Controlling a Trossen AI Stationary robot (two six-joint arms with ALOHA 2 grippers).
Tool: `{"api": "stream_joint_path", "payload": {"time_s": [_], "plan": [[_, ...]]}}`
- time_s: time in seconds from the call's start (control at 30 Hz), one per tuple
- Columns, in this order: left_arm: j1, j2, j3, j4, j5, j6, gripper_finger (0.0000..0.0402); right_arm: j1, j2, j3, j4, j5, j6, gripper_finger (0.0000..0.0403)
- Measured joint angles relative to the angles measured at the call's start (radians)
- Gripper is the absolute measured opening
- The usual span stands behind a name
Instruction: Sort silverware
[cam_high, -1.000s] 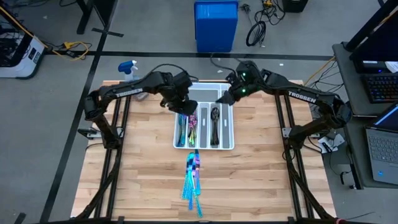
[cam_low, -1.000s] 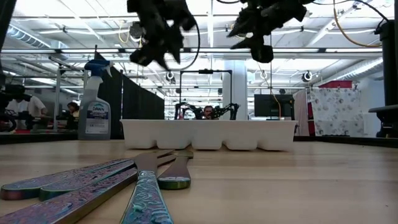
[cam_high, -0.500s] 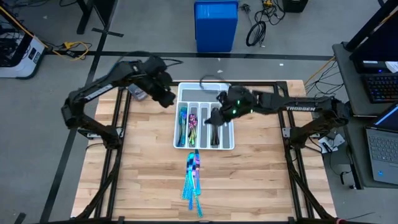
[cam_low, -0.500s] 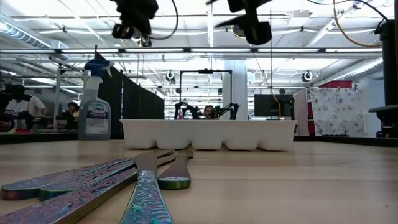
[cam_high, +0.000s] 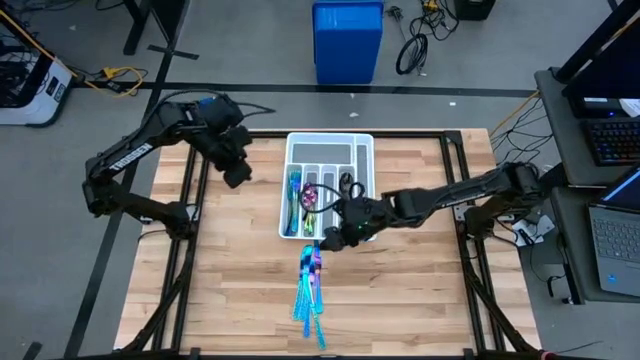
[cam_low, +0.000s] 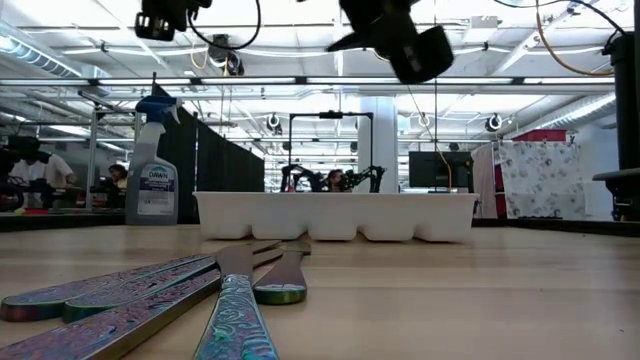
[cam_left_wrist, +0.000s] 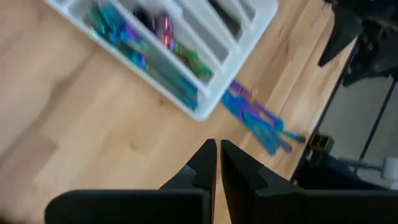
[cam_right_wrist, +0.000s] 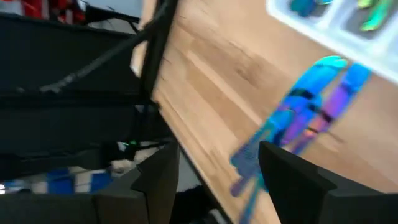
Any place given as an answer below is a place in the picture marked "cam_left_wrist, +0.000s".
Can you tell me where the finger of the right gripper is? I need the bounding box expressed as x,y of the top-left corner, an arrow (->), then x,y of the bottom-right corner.
341,66 -> 393,87
317,8 -> 364,68

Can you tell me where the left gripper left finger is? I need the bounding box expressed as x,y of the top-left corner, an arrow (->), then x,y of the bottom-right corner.
44,138 -> 218,224

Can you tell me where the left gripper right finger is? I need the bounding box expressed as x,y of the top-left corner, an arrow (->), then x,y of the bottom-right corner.
220,139 -> 398,224

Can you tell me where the white cutlery organizer tray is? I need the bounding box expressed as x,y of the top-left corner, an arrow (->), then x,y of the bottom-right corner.
42,0 -> 280,123

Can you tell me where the iridescent blue fork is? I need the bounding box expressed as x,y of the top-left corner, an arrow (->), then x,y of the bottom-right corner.
102,18 -> 200,111
89,0 -> 187,100

